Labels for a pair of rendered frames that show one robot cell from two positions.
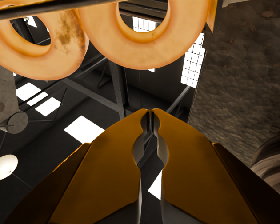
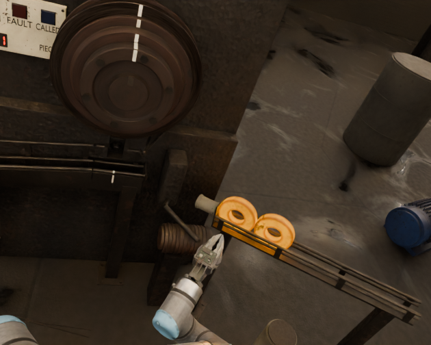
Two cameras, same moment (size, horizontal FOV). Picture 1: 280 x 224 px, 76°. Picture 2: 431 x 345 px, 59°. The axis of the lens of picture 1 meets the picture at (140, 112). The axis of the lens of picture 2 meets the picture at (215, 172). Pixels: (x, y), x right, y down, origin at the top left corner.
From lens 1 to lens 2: 139 cm
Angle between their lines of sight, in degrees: 87
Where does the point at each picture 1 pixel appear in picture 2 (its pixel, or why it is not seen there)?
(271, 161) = (189, 107)
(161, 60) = (235, 203)
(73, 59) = (264, 221)
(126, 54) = (245, 211)
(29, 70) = (283, 228)
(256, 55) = (207, 141)
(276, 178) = (183, 100)
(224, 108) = (227, 84)
